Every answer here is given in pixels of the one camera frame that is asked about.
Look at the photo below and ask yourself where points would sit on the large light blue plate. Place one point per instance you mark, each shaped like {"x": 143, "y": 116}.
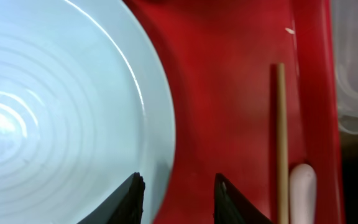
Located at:
{"x": 84, "y": 103}

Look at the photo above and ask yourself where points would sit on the clear plastic bin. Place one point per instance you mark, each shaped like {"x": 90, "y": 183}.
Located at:
{"x": 344, "y": 14}

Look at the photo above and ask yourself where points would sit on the wooden chopstick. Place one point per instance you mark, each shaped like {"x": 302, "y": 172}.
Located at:
{"x": 282, "y": 149}

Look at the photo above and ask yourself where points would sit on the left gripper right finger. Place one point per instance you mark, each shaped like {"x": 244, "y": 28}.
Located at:
{"x": 231, "y": 207}

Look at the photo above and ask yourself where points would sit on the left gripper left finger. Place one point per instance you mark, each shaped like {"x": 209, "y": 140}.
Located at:
{"x": 123, "y": 206}

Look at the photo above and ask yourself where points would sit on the red plastic tray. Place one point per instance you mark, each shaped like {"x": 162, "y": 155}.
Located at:
{"x": 219, "y": 57}

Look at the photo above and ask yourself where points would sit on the white plastic fork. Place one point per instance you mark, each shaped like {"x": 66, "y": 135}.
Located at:
{"x": 303, "y": 191}

